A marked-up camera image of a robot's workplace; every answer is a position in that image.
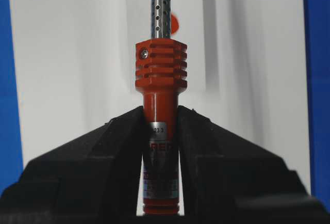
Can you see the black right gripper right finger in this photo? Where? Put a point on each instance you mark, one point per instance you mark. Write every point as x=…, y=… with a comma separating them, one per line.
x=227, y=179

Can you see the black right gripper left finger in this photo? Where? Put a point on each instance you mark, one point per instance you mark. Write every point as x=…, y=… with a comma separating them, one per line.
x=92, y=179

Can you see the red handled soldering iron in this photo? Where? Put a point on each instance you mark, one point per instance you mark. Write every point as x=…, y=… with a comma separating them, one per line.
x=160, y=77

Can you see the white work board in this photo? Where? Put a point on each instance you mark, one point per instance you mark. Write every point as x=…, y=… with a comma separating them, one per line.
x=77, y=53

